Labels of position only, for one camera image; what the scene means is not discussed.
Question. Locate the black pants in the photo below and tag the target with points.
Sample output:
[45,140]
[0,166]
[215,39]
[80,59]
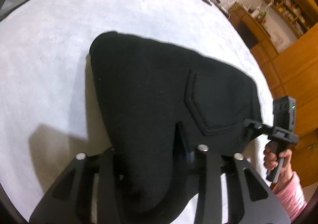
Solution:
[158,102]

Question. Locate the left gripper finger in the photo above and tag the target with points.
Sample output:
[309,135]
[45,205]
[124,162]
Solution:
[189,156]

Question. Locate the wooden side cabinet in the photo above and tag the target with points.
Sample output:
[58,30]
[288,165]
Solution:
[252,32]

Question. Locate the wooden wardrobe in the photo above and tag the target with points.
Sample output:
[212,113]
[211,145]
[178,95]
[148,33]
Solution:
[294,73]

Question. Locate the wooden wall shelf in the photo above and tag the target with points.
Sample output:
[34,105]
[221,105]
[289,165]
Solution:
[294,14]

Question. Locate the pink right sleeve forearm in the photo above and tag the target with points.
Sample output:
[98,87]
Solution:
[291,197]

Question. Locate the person's right hand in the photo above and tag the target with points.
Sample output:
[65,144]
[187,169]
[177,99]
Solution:
[286,172]

